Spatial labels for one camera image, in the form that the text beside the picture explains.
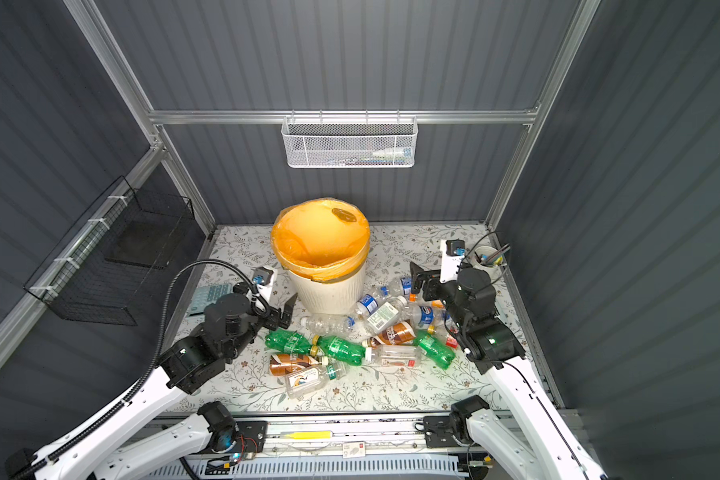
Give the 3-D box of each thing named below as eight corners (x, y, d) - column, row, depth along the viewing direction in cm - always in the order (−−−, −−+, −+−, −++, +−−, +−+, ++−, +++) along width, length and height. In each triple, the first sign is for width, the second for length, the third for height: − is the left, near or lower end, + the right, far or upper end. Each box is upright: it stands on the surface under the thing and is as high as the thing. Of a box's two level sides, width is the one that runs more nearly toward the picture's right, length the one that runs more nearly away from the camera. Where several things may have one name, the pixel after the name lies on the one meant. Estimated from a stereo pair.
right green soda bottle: (316, 353, 87) (314, 348, 84) (323, 337, 90) (322, 332, 87) (362, 368, 84) (361, 364, 82) (367, 351, 87) (367, 347, 85)
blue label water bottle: (356, 311, 97) (356, 304, 93) (376, 288, 102) (376, 280, 99) (369, 320, 95) (369, 313, 91) (388, 295, 101) (389, 288, 97)
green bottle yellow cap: (437, 375, 85) (441, 369, 80) (411, 343, 91) (413, 335, 87) (455, 361, 87) (460, 354, 83) (429, 330, 93) (432, 323, 89)
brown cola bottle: (368, 359, 87) (368, 349, 80) (363, 344, 89) (362, 333, 83) (411, 345, 89) (415, 334, 83) (405, 331, 92) (408, 319, 86)
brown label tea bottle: (270, 375, 83) (267, 371, 80) (273, 359, 86) (270, 354, 83) (317, 375, 83) (315, 371, 80) (318, 359, 86) (317, 354, 83)
